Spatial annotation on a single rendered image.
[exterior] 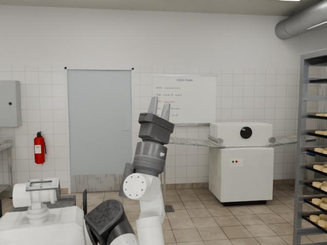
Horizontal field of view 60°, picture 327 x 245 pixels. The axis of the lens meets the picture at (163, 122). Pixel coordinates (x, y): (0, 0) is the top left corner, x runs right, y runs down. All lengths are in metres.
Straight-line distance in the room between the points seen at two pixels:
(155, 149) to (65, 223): 0.34
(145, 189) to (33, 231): 0.35
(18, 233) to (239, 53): 4.69
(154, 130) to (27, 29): 4.42
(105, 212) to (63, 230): 0.13
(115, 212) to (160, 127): 0.31
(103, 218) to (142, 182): 0.24
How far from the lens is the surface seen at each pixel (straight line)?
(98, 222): 0.92
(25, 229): 0.92
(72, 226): 0.90
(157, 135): 0.79
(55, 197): 0.90
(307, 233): 1.83
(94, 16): 4.94
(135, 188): 0.74
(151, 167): 0.76
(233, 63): 5.12
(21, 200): 0.90
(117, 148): 4.86
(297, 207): 1.75
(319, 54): 1.57
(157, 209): 0.80
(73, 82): 4.85
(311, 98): 1.68
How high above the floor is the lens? 1.60
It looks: 5 degrees down
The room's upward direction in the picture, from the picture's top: straight up
